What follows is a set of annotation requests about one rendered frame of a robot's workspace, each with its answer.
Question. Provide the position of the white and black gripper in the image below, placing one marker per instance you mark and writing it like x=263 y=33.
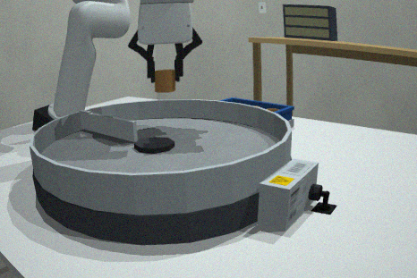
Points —
x=165 y=24

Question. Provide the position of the blue crate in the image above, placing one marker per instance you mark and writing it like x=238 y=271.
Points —
x=286 y=112

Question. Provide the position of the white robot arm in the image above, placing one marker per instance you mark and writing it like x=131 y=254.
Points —
x=87 y=20

